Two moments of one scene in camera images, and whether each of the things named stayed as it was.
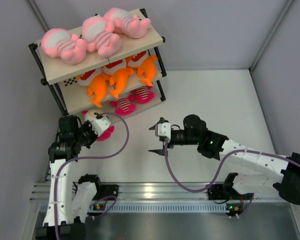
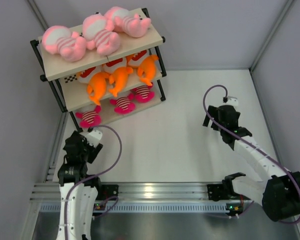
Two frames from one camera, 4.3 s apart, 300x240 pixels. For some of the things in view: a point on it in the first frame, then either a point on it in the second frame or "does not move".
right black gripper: [160, 151] -> [213, 111]
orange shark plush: [119, 80] does not move
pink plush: [97, 32] does not move
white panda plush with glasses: [142, 95] does not move
